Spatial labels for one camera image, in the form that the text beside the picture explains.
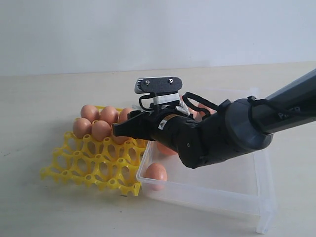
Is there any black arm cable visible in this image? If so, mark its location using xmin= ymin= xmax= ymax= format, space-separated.
xmin=138 ymin=91 xmax=316 ymax=139

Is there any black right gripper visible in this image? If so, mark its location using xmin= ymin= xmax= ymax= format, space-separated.
xmin=112 ymin=111 xmax=198 ymax=151

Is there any yellow plastic egg tray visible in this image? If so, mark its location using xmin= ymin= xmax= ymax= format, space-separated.
xmin=40 ymin=132 xmax=145 ymax=196

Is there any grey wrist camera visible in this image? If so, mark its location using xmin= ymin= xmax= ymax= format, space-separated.
xmin=134 ymin=76 xmax=183 ymax=94

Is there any clear plastic bin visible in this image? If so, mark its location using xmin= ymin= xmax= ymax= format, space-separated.
xmin=136 ymin=142 xmax=277 ymax=234

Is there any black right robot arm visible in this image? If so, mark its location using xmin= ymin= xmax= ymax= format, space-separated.
xmin=113 ymin=71 xmax=316 ymax=169

